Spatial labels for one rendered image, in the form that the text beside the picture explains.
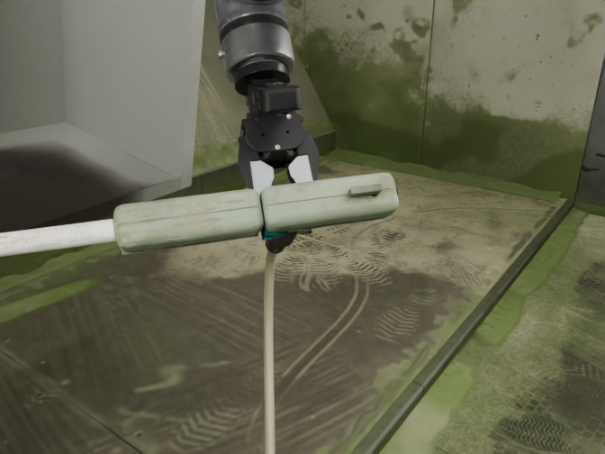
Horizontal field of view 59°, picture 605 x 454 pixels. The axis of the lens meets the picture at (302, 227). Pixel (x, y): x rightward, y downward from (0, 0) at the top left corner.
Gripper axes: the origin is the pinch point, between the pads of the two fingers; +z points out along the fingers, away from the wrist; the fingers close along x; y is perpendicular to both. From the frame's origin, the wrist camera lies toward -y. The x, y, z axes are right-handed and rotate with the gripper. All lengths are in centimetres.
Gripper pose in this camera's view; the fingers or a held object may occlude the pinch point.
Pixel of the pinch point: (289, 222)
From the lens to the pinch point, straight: 62.9
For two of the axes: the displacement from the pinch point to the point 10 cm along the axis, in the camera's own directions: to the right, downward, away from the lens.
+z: 1.7, 9.7, -1.9
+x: -9.7, 1.4, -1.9
